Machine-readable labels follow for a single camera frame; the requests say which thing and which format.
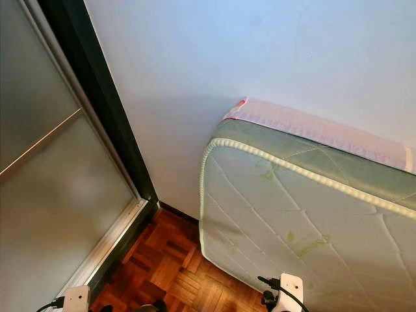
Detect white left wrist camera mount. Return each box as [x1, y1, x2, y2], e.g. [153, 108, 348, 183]
[62, 285, 92, 312]

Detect pink padded board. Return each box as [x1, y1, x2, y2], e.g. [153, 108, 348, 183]
[224, 96, 416, 175]

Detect frosted glass sliding door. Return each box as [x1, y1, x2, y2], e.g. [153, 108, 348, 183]
[0, 0, 149, 312]

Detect dark door frame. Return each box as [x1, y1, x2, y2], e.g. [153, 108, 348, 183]
[37, 0, 161, 301]

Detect silver robot left leg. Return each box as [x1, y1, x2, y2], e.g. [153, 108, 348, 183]
[140, 300, 168, 312]

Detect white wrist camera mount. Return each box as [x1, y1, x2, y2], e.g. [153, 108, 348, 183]
[278, 272, 305, 312]
[62, 285, 92, 312]

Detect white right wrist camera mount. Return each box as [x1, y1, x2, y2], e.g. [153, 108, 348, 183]
[278, 272, 305, 312]

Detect dark wooden baseboard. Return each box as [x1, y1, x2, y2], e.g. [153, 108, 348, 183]
[159, 201, 201, 227]

